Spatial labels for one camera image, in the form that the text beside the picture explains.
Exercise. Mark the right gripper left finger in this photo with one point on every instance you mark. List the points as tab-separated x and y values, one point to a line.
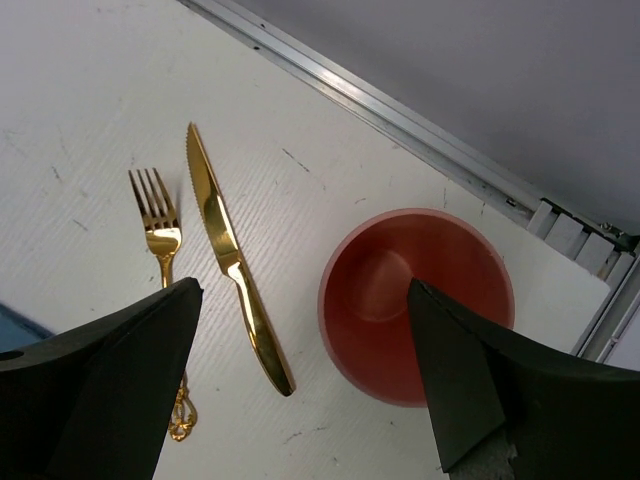
95	402

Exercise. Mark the red plastic cup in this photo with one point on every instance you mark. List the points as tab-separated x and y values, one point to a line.
362	302

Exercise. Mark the gold fork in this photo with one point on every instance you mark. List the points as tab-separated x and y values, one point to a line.
163	236

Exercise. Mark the aluminium table edge rail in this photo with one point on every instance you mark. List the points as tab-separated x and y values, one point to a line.
605	251

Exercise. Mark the gold knife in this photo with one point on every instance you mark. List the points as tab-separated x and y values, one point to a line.
233	264

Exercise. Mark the blue cloth napkin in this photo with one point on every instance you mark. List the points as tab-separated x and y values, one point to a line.
17	331

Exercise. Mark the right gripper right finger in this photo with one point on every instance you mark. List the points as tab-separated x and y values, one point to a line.
503	406

